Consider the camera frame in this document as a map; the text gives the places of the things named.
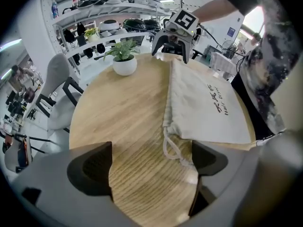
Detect cream drawstring cloth bag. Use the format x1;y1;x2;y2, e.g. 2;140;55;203
162;58;258;167

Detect grey chair with black frame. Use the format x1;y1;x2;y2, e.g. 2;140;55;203
35;53;85;132

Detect person's right forearm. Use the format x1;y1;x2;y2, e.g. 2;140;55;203
193;0;237;23

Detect white metal shelving rack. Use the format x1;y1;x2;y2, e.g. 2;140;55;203
40;0;202;75

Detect person's black patterned t-shirt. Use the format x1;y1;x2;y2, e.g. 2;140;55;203
223;0;301;140

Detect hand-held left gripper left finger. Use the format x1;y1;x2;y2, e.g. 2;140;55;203
13;140;115;214

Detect group of round cooking appliances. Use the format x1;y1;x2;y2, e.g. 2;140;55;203
62;0;166;59

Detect yellow flowers in white pot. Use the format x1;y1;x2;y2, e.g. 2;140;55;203
84;27;101;44

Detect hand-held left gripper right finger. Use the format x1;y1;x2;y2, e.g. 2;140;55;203
188;140;258;217

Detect grey chair with dark cushion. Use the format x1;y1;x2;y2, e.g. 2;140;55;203
3;136;45;174

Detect blue label bottle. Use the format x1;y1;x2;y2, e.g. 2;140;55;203
51;0;59;19

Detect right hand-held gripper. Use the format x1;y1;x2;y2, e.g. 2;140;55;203
151;8;199;65

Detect checked cloth covered table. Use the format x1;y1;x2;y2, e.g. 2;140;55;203
209;52;237;80

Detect green plant in white pot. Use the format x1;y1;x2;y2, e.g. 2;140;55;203
103;38;140;77

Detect round wooden table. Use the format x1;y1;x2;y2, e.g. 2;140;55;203
68;52;258;226

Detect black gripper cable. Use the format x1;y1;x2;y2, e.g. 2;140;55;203
196;24;249;63

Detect dark rice cooker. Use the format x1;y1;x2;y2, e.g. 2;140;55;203
23;88;36;103

